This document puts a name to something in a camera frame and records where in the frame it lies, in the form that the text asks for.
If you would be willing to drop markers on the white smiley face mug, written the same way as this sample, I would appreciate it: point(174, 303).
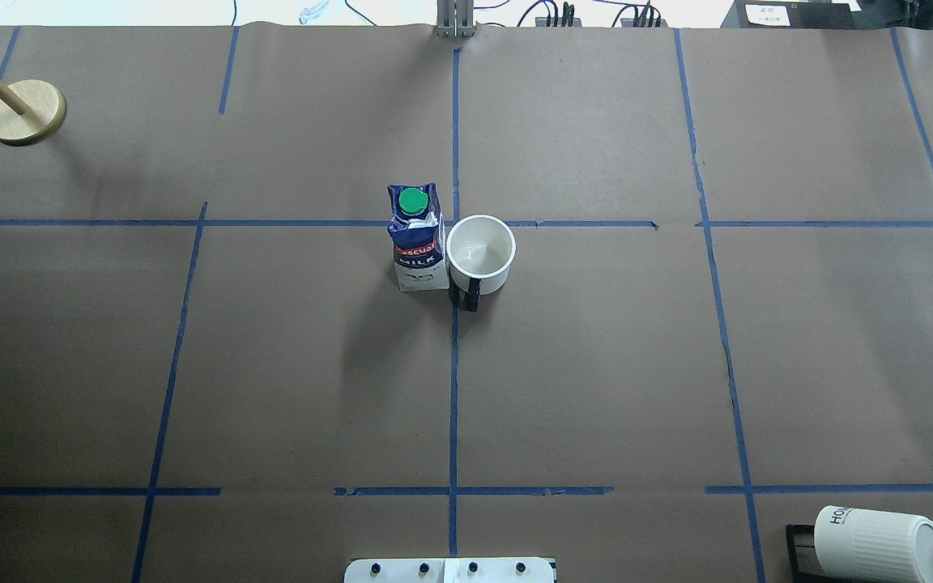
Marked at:
point(480, 250)

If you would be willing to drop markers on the blue milk carton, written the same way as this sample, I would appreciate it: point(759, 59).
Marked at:
point(417, 231)

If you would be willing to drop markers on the black box with label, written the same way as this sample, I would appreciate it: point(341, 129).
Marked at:
point(814, 15)

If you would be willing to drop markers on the white ribbed mug left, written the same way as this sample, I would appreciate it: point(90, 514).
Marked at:
point(868, 545)

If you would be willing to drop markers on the wooden round stand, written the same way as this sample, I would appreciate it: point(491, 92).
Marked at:
point(30, 110)

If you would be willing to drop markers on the aluminium frame post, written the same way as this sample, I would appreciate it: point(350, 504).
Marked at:
point(455, 19)

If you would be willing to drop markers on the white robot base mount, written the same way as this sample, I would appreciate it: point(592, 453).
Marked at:
point(453, 569)

